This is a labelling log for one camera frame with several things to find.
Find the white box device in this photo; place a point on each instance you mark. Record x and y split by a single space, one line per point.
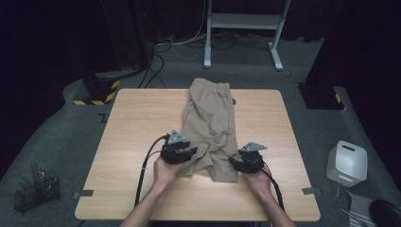
346 164

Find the grey tape piece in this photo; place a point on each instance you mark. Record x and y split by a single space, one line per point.
83 194
310 191

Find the person's right hand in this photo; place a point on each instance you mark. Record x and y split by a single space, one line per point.
258 183

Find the black yellow striped stand base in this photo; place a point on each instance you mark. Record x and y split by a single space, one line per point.
99 88

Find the khaki shorts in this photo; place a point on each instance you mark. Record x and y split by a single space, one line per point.
210 126

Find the person's left hand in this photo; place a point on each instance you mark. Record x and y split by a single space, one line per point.
165 173

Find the white metal stand frame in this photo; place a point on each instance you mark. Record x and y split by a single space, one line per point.
242 22

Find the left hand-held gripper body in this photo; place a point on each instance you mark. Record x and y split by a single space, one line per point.
173 151

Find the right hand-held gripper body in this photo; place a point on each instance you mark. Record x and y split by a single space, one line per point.
252 159

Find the black round object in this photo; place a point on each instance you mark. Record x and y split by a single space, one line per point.
386 213

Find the striped grey sheet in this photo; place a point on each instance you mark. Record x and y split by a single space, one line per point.
359 206

